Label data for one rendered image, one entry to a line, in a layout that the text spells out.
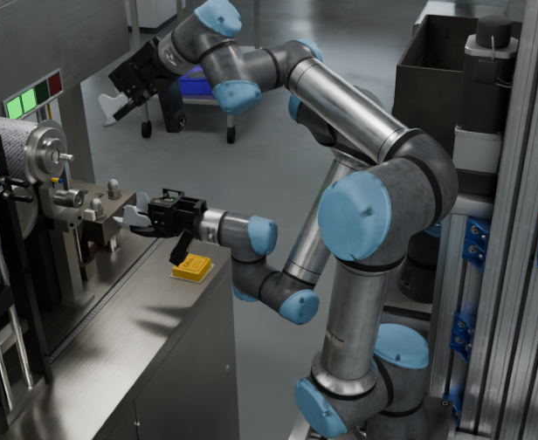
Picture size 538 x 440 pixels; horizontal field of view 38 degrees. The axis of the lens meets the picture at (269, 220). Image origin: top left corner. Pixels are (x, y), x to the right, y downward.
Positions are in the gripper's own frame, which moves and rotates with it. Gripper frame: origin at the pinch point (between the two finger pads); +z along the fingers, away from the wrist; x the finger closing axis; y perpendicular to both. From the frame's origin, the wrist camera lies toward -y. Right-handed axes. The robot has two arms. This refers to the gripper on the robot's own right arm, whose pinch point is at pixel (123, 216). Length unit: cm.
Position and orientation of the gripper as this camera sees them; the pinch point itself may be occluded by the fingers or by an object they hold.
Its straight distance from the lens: 175.7
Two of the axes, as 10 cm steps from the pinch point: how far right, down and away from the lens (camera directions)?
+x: -3.6, 4.9, -7.9
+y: -0.2, -8.5, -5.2
